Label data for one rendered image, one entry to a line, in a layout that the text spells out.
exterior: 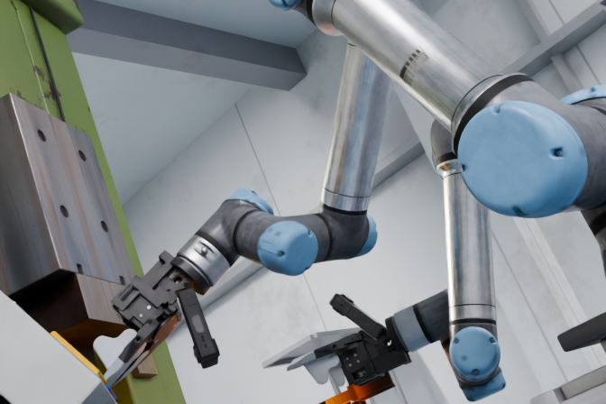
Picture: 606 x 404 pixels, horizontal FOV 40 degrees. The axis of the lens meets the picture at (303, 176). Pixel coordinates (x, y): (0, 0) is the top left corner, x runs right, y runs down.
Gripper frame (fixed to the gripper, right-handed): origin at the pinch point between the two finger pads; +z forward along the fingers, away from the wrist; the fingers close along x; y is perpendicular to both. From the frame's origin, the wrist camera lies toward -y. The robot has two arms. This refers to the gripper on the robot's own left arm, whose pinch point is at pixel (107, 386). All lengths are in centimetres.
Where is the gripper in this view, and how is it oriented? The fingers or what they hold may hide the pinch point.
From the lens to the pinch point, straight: 124.8
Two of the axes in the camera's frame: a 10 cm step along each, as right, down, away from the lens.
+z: -6.2, 6.9, -3.7
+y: -7.8, -5.9, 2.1
